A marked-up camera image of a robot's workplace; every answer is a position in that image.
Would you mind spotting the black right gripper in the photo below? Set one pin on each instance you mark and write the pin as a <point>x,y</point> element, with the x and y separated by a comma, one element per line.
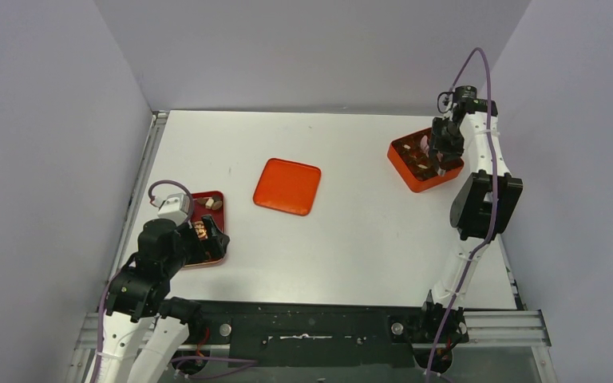
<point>443,153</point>

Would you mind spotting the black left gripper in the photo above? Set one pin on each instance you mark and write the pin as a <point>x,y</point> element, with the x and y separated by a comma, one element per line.
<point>215,246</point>

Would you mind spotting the pink silicone tongs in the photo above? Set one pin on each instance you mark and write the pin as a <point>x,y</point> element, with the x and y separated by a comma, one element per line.
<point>424,144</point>

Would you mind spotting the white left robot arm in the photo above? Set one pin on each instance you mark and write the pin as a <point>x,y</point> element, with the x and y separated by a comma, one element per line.
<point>140,327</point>

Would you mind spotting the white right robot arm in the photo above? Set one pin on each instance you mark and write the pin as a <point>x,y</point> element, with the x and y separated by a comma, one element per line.
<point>468,133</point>

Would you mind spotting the orange compartment chocolate box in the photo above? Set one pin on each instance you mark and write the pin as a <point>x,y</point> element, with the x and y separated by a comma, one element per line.
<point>405,163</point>

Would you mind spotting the red chocolate tray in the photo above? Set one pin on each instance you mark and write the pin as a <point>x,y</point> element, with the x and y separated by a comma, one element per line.
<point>206,203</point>

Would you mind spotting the orange box lid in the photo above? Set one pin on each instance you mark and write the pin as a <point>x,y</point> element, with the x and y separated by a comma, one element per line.
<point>287,186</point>

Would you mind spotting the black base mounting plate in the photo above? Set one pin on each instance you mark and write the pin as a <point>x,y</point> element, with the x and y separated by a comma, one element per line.
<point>283,335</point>

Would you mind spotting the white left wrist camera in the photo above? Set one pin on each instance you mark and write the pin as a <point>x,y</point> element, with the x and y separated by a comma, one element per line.
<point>176,207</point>

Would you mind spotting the aluminium table edge rail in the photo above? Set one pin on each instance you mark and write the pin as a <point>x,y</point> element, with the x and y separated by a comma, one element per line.
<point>159,119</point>

